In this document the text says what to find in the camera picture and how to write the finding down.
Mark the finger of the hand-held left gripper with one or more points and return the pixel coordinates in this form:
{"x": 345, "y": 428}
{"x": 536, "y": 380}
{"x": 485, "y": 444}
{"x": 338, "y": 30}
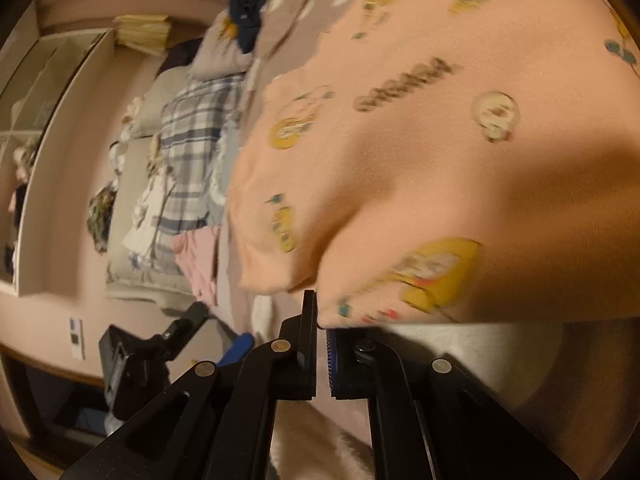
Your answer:
{"x": 187, "y": 327}
{"x": 237, "y": 350}

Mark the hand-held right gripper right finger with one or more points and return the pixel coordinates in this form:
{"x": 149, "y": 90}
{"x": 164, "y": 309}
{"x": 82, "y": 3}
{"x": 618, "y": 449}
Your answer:
{"x": 332, "y": 360}

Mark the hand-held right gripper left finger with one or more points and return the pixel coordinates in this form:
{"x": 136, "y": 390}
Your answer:
{"x": 300, "y": 355}

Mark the pink printed long-sleeve top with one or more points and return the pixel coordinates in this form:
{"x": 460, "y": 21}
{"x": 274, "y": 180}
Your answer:
{"x": 425, "y": 160}

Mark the bed with lilac sheet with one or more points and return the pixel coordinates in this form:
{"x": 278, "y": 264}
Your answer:
{"x": 232, "y": 285}

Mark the plain pink garment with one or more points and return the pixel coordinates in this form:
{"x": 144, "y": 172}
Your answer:
{"x": 197, "y": 262}

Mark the white printed garment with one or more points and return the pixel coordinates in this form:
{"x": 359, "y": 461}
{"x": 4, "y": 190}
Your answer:
{"x": 145, "y": 215}

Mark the floral patterned cloth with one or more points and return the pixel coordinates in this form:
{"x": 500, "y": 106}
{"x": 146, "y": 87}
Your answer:
{"x": 100, "y": 217}

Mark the grey-blue garment with lace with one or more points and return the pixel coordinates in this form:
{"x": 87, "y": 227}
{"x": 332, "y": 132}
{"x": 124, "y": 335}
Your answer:
{"x": 222, "y": 180}

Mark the beige patterned garment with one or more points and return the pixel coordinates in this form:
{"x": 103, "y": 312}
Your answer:
{"x": 157, "y": 157}

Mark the plaid pillow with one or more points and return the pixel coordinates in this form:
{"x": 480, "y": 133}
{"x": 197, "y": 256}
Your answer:
{"x": 192, "y": 150}

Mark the white plush toys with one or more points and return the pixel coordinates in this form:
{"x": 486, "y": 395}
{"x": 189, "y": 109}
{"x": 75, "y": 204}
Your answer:
{"x": 125, "y": 130}

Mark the dark garment on headboard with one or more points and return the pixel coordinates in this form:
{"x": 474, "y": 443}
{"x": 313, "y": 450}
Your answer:
{"x": 182, "y": 57}

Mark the grey pillow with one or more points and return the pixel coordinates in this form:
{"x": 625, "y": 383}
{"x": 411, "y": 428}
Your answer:
{"x": 220, "y": 57}

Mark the yellow pleated fabric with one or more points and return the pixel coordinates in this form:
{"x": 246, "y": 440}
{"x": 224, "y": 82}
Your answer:
{"x": 142, "y": 32}

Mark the mustard yellow garment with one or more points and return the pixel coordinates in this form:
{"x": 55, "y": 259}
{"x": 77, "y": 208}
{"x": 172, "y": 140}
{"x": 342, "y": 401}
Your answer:
{"x": 227, "y": 30}

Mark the navy garment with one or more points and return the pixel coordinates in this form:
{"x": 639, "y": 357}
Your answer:
{"x": 247, "y": 10}

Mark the white wall switch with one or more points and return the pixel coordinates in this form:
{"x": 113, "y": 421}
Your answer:
{"x": 76, "y": 338}

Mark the white wall shelf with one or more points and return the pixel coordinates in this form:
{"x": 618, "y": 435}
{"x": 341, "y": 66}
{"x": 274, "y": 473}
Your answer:
{"x": 50, "y": 160}

